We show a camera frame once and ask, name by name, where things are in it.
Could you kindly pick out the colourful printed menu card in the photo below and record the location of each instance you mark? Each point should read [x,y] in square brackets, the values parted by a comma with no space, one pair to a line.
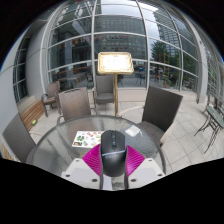
[86,139]

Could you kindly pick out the dark wicker chair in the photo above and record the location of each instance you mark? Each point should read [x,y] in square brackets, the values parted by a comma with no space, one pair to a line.
[16,136]
[161,106]

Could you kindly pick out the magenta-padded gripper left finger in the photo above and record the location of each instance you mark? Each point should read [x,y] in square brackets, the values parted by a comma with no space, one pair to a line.
[80,171]

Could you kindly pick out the gold-framed menu stand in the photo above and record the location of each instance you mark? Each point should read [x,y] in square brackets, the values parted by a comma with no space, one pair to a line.
[115,62]

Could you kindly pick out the green metal garden table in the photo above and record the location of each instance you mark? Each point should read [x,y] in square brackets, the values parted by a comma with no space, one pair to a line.
[215,115]

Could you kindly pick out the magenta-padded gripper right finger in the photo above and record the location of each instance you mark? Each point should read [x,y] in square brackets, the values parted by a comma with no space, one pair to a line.
[146,171]

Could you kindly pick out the black computer mouse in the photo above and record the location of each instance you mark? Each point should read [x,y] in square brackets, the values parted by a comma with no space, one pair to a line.
[113,153]

